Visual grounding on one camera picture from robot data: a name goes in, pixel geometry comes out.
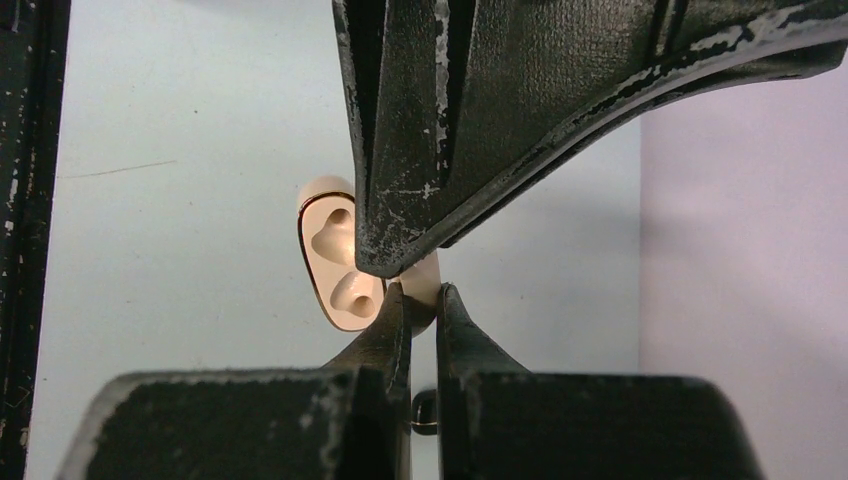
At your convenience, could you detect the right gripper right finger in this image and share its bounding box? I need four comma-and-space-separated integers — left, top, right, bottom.
436, 284, 764, 479

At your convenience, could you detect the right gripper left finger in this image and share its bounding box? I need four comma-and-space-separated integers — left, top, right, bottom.
58, 283, 414, 479

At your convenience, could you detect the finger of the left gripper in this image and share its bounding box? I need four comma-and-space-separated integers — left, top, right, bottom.
332, 1, 847, 278

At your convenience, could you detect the beige earbud charging case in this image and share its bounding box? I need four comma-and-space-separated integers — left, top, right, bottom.
297, 176, 442, 335

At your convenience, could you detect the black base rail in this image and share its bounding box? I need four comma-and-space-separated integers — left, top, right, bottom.
1, 0, 71, 479

